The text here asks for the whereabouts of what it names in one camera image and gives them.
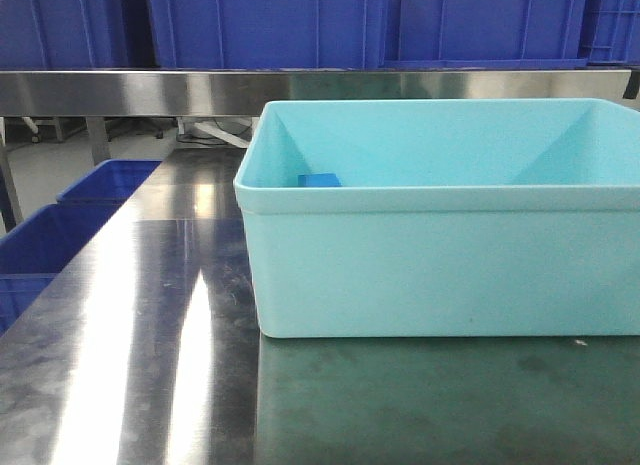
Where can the blue crate upper left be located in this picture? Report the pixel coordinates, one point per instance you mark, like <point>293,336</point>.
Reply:
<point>75,34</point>

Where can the light cyan plastic tub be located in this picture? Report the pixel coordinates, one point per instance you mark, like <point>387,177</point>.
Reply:
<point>456,217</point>

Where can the blue bin beside table far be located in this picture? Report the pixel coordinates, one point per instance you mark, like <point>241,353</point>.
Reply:
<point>111,182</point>

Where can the small blue cube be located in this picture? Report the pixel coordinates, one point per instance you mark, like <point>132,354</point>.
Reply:
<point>319,180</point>

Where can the blue bin beside table near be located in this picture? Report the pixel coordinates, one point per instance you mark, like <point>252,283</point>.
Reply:
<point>37,250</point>

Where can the blue crate upper right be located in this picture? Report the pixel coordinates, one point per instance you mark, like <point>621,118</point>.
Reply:
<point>511,34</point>

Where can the blue crate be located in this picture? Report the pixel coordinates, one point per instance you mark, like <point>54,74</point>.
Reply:
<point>511,34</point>
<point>268,34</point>
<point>75,34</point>

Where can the blue bin beside table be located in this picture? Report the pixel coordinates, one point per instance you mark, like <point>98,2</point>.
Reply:
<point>37,250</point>
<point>111,182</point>

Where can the blue crate upper centre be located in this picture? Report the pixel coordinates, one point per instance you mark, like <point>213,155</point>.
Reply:
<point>268,34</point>

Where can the stainless steel shelf rail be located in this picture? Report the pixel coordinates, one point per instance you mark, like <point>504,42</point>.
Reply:
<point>111,93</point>

